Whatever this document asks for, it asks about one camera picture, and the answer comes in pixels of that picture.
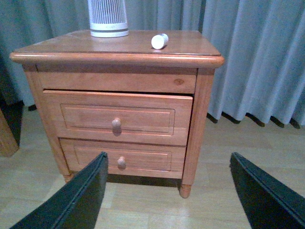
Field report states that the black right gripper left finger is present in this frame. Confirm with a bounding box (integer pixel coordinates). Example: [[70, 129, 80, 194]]
[[12, 152, 108, 229]]

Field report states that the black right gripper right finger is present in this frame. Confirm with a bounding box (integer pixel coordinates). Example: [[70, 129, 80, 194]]
[[230, 152, 305, 229]]

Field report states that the wooden drawer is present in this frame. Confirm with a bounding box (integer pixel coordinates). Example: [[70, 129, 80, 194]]
[[43, 90, 193, 146], [60, 139, 185, 179]]

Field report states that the white cylindrical air purifier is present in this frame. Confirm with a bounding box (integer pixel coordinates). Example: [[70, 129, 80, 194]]
[[88, 0, 129, 38]]

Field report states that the wooden bed frame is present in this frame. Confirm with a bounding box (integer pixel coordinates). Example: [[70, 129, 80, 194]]
[[0, 110, 19, 157]]

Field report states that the white medicine bottle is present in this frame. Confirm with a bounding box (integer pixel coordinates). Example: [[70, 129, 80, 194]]
[[151, 33, 169, 50]]

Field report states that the grey-blue curtain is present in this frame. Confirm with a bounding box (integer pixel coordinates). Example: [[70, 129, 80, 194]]
[[0, 0, 305, 125]]

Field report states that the wooden nightstand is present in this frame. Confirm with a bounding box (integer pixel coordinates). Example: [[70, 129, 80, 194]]
[[10, 30, 224, 198]]

